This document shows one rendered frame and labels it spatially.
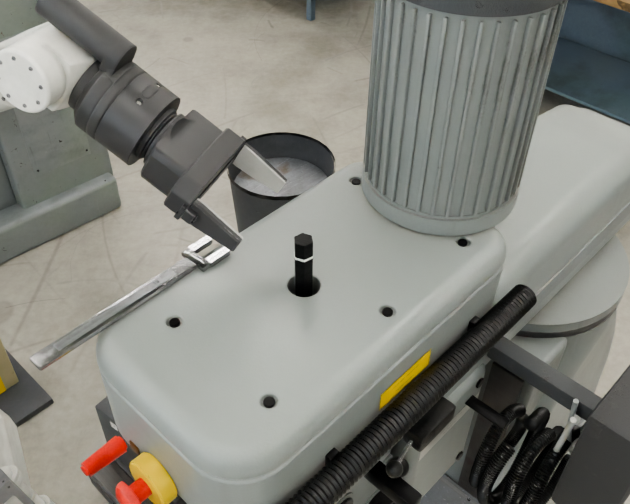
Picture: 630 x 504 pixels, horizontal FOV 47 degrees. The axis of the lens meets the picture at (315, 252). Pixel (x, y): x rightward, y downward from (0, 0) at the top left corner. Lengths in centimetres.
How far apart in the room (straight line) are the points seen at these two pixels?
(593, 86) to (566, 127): 346
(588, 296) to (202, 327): 78
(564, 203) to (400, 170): 42
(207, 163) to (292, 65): 446
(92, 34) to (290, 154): 267
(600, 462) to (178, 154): 64
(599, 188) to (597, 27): 413
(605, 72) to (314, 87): 185
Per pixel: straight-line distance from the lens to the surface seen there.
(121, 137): 75
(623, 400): 99
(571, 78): 488
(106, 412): 168
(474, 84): 77
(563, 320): 129
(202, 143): 76
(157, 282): 81
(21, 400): 320
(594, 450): 100
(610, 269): 141
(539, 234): 113
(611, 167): 131
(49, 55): 76
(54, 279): 368
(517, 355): 111
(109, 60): 75
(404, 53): 78
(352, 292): 80
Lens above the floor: 246
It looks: 43 degrees down
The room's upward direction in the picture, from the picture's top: 1 degrees clockwise
